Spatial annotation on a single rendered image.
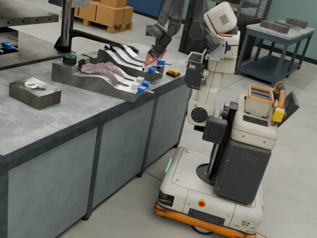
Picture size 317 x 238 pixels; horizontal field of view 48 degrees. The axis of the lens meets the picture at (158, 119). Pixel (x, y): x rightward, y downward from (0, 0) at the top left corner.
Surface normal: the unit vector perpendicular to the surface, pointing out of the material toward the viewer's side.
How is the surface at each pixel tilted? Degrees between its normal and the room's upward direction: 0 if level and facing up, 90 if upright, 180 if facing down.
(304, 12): 90
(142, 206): 0
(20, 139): 0
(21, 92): 90
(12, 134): 0
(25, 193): 90
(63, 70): 90
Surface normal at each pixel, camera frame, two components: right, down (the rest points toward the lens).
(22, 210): 0.86, 0.36
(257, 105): -0.24, 0.40
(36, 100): -0.48, 0.29
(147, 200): 0.18, -0.89
